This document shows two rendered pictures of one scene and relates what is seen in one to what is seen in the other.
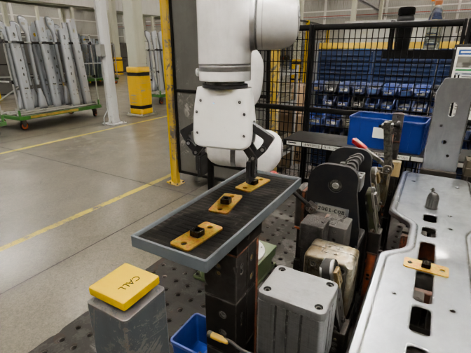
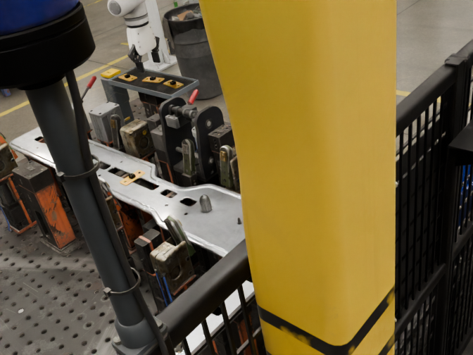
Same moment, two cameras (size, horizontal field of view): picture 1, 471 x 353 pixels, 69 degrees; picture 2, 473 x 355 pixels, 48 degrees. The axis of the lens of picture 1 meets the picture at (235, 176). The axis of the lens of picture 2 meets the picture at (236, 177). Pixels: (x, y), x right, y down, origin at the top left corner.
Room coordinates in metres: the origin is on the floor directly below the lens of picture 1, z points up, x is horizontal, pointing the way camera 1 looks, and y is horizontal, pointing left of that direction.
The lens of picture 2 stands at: (1.37, -1.71, 1.87)
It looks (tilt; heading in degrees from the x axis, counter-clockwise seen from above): 33 degrees down; 107
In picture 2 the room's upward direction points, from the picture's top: 11 degrees counter-clockwise
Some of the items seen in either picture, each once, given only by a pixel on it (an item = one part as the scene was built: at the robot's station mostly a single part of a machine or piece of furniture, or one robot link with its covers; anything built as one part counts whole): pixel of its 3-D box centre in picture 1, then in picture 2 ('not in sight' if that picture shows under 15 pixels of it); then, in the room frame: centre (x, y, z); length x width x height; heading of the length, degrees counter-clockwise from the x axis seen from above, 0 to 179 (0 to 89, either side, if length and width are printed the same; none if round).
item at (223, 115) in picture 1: (225, 113); (141, 36); (0.58, 0.02, 1.33); 0.10 x 0.07 x 0.11; 70
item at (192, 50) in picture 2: not in sight; (198, 52); (-0.06, 2.49, 0.36); 0.54 x 0.50 x 0.73; 59
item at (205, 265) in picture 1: (231, 205); (152, 82); (0.58, 0.01, 1.16); 0.37 x 0.14 x 0.02; 150
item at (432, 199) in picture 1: (432, 202); (205, 204); (0.91, -0.57, 1.02); 0.03 x 0.03 x 0.07
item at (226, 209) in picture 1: (226, 200); (153, 78); (0.58, 0.02, 1.17); 0.08 x 0.04 x 0.01; 160
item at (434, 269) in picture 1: (426, 265); (131, 176); (0.61, -0.40, 1.01); 0.08 x 0.04 x 0.01; 60
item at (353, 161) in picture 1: (336, 243); (200, 169); (0.80, -0.27, 0.94); 0.18 x 0.13 x 0.49; 150
